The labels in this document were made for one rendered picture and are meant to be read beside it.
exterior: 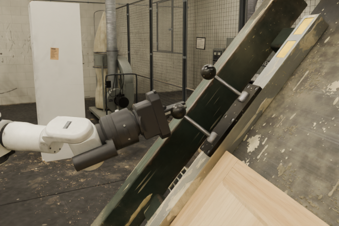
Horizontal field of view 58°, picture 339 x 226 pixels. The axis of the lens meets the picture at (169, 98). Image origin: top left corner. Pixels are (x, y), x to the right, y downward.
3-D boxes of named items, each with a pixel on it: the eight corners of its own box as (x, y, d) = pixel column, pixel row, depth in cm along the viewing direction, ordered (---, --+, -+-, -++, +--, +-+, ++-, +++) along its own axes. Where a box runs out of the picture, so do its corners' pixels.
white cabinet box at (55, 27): (40, 148, 454) (27, 5, 416) (79, 142, 479) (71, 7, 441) (43, 162, 400) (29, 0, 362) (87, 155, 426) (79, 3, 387)
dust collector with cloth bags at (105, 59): (89, 113, 668) (83, 10, 627) (119, 110, 699) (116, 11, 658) (104, 129, 548) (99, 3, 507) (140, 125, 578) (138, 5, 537)
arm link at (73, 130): (106, 143, 74) (59, 138, 78) (95, 117, 69) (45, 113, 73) (95, 164, 70) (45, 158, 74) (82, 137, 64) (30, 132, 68)
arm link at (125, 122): (150, 86, 78) (105, 102, 76) (159, 92, 69) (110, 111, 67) (164, 130, 82) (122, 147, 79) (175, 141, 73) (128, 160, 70)
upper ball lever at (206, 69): (241, 107, 73) (197, 75, 76) (251, 95, 73) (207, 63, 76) (243, 106, 69) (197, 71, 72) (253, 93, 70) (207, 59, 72)
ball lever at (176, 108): (212, 147, 73) (168, 113, 75) (221, 134, 73) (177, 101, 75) (212, 148, 69) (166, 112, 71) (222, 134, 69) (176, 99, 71)
